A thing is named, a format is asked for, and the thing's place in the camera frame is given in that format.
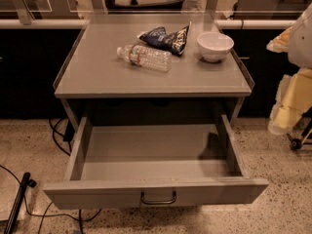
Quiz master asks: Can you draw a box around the black stand pole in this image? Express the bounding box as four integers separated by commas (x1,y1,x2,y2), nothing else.
4,172,36,234

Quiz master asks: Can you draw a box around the clear plastic water bottle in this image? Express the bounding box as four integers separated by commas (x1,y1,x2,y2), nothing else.
117,45,172,72

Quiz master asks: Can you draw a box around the blue crumpled chip bag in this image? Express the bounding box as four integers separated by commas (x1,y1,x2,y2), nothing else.
137,23,191,57

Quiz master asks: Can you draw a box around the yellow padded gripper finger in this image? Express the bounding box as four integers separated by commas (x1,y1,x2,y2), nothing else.
268,68,312,136

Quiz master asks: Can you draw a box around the metal drawer handle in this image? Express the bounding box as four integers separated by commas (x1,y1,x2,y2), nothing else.
140,191,176,206

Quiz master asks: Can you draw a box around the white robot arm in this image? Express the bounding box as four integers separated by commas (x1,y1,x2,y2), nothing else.
266,5,312,136

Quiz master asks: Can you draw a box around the grey top drawer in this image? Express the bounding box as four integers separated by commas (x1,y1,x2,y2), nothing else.
44,116,268,210

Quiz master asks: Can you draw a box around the white horizontal rail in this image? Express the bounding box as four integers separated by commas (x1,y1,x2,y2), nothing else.
0,19,294,29

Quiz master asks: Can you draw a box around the white ceramic bowl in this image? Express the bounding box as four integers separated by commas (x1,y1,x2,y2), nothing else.
197,32,234,62

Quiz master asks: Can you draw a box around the black floor cable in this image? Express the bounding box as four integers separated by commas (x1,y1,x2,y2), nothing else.
0,116,102,234

